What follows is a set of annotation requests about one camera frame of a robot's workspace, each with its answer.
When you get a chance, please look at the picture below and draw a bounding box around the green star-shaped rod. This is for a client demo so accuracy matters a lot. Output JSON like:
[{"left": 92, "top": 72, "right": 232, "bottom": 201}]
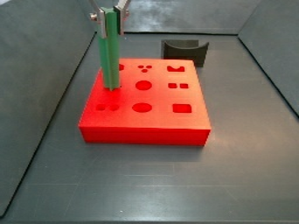
[{"left": 98, "top": 8, "right": 120, "bottom": 90}]

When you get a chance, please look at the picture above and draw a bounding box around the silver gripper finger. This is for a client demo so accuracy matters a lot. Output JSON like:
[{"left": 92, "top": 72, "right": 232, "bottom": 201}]
[
  {"left": 114, "top": 0, "right": 130, "bottom": 35},
  {"left": 88, "top": 0, "right": 108, "bottom": 39}
]

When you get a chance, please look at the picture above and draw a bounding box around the black curved cradle block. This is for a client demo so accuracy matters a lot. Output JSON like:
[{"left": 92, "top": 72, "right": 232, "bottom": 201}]
[{"left": 162, "top": 39, "right": 210, "bottom": 67}]

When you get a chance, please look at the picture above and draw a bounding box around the red block with shaped holes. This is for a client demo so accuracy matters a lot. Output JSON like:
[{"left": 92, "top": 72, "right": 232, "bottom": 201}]
[{"left": 79, "top": 59, "right": 211, "bottom": 146}]

